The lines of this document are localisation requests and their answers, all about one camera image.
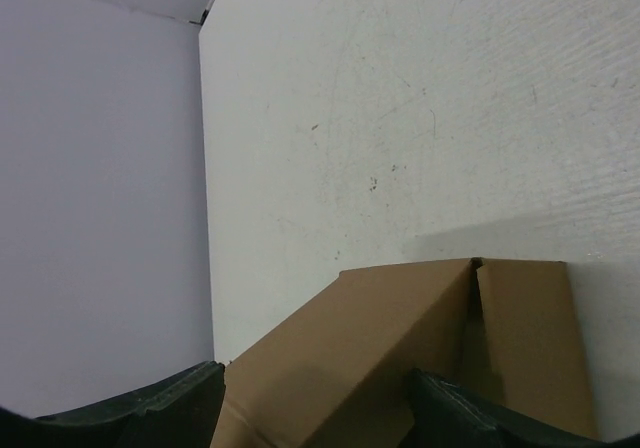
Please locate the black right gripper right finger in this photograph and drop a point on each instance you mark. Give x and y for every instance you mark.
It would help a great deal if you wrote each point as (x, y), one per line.
(448, 415)

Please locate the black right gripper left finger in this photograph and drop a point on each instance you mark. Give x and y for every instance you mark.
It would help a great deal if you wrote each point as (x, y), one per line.
(179, 411)

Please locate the cardboard box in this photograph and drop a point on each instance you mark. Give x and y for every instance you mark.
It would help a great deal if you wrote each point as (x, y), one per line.
(332, 374)

